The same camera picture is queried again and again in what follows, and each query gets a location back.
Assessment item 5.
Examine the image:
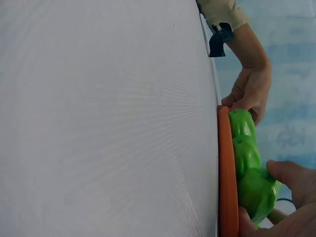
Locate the person's right hand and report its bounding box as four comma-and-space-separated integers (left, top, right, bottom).
237, 159, 316, 237

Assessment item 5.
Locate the person's left hand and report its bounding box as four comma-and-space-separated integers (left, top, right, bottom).
221, 24, 273, 128

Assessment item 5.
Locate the orange plastic plate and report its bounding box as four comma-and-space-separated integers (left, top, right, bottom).
217, 104, 240, 237

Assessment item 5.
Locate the green plastic toy vegetable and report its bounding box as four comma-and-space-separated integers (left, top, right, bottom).
228, 108, 282, 230

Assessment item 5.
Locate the person's left forearm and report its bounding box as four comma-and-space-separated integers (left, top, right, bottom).
197, 0, 252, 32

